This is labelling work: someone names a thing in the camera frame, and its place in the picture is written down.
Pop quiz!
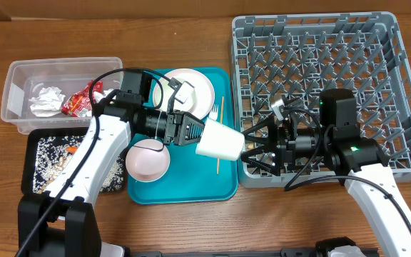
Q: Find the white plastic fork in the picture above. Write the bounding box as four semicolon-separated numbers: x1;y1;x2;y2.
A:
208;104;219;121

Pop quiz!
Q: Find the black tray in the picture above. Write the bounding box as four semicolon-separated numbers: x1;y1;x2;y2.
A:
21;127;128;196

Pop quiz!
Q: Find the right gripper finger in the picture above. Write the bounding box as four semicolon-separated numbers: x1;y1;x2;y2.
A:
242;116;279;145
240;146;280;176

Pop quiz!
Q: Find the teal serving tray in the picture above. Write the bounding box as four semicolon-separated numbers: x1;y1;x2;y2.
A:
128;67;238;205

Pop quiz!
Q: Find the clear plastic bin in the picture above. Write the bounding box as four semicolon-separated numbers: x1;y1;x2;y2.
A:
1;57;123;135

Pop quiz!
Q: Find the orange carrot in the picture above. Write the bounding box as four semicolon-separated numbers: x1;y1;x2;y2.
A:
66;146;78;154

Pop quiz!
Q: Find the pink bowl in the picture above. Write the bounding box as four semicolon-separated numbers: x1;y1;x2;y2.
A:
126;138;171;183

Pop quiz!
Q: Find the peanut shells and rice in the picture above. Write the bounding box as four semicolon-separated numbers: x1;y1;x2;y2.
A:
31;136;127;193

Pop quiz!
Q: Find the grey dishwasher rack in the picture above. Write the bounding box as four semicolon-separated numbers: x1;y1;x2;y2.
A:
230;12;411;182

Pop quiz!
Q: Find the small white bowl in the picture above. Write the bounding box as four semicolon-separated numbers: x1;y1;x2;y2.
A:
152;79;196;111

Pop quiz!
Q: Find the white tissue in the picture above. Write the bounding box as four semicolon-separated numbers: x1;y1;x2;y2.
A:
93;89;114;104

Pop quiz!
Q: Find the white napkin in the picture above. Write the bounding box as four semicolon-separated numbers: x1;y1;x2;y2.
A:
29;86;66;118

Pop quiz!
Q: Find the red snack wrapper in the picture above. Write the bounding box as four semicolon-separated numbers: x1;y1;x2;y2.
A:
61;81;92;118

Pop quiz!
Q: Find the white cup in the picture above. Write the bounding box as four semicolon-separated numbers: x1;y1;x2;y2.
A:
196;118;245;161

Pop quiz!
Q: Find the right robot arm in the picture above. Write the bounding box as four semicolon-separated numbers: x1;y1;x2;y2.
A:
240;89;411;256

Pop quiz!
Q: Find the wooden chopstick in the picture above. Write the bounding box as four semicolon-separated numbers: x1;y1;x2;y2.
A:
216;96;225;175

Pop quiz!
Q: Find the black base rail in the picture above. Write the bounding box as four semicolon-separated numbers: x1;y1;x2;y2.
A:
126;237;381;257

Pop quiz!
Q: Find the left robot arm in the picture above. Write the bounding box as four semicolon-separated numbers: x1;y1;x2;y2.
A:
16;68;204;256

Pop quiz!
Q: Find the white round plate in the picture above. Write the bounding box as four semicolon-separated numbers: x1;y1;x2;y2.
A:
151;69;215;119

